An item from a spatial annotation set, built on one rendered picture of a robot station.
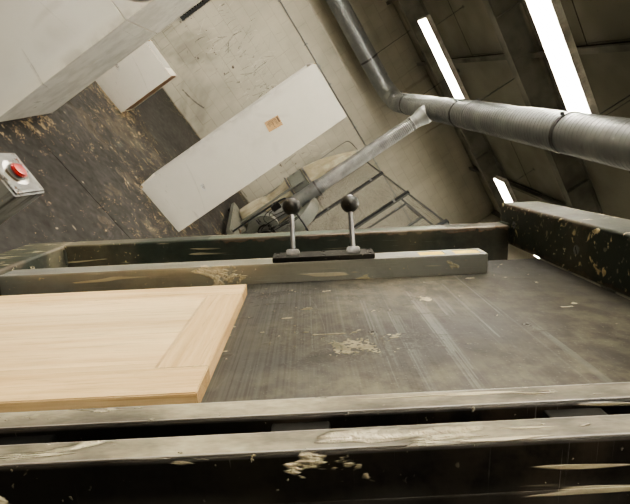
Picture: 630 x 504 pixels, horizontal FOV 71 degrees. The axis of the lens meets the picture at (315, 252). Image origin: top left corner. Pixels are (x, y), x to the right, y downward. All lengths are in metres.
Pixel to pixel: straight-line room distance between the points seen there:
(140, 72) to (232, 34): 3.41
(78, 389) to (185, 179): 4.10
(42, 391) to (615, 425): 0.50
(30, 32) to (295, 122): 2.27
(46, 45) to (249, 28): 6.01
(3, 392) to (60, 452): 0.25
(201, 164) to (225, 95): 4.43
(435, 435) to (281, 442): 0.09
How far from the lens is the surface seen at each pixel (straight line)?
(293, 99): 4.43
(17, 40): 3.23
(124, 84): 5.78
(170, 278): 0.90
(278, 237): 1.09
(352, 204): 0.90
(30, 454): 0.34
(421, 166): 9.57
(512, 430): 0.32
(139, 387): 0.50
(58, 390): 0.54
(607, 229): 0.89
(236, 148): 4.47
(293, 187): 6.51
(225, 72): 8.83
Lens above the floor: 1.52
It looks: 6 degrees down
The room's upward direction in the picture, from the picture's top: 57 degrees clockwise
